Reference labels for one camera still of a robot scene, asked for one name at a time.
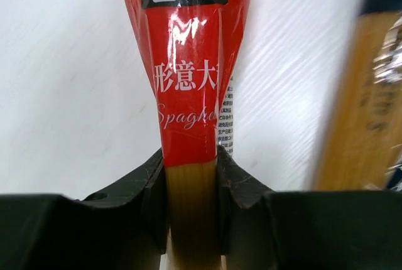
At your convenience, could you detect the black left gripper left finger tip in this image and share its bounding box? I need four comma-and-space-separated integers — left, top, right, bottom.
1, 151, 167, 269

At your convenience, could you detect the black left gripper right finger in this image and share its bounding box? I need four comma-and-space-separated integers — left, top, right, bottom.
217, 147, 401, 269

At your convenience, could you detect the navy label spaghetti bag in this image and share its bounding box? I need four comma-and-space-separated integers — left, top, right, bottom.
312, 0, 401, 190

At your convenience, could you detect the red spaghetti bag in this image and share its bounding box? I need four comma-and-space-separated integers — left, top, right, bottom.
124, 0, 250, 269

